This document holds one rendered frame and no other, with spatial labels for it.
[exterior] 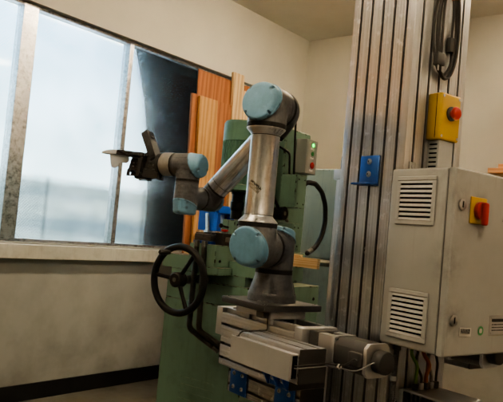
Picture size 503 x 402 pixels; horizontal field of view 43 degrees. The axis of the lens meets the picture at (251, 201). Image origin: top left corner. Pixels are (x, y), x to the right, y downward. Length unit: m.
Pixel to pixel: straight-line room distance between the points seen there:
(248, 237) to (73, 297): 2.19
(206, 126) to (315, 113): 1.35
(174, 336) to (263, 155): 1.21
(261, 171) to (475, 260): 0.63
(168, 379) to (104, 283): 1.27
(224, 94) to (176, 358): 2.33
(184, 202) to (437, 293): 0.80
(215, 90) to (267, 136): 2.71
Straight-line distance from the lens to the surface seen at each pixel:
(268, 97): 1.83
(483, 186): 1.74
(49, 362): 3.86
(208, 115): 4.37
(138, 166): 2.08
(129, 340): 4.19
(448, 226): 1.64
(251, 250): 1.80
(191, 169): 1.96
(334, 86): 5.38
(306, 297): 2.95
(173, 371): 2.83
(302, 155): 2.97
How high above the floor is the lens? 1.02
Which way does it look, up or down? 3 degrees up
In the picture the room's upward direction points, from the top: 5 degrees clockwise
